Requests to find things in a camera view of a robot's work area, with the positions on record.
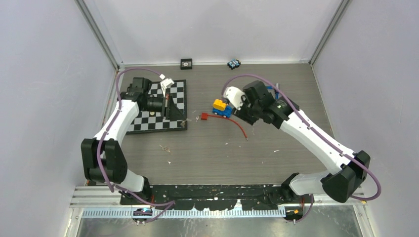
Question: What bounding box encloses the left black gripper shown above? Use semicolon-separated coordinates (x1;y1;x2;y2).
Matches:
142;92;186;120

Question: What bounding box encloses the silver key bunch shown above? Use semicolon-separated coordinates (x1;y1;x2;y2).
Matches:
159;144;171;154
180;119;191;128

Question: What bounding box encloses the red cable padlock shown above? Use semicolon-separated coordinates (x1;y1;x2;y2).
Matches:
200;112;249;141

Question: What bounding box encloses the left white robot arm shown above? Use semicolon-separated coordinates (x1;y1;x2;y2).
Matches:
81;77;186;204

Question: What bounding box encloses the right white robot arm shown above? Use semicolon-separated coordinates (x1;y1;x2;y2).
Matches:
223;80;371;203

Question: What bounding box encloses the black white chessboard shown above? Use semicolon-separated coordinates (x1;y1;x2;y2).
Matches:
126;79;189;135

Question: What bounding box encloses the blue yellow toy car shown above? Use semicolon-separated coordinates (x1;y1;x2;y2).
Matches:
212;99;233;118

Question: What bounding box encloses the small blue toy car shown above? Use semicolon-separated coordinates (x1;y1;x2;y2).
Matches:
227;59;241;70

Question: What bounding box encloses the small black square box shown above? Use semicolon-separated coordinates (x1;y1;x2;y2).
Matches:
180;58;193;70

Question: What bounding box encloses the blue cable lock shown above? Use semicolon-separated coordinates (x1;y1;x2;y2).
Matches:
265;83;280;99

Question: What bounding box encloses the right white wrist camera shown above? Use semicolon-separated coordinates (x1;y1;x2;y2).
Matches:
223;86;246;110

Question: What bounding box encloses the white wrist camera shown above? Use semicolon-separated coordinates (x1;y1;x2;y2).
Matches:
159;74;174;96
223;86;246;110

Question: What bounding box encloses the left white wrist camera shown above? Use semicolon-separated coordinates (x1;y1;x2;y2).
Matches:
159;74;174;96

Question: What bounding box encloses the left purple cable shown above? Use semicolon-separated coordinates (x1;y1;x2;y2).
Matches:
96;68;166;207

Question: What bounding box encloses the purple cable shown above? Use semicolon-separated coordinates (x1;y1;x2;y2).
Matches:
221;73;382;201
96;68;166;207

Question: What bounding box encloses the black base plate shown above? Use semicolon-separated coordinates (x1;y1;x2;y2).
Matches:
116;184;314;211

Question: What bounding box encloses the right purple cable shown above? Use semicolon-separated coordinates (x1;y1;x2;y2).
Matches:
221;73;382;201

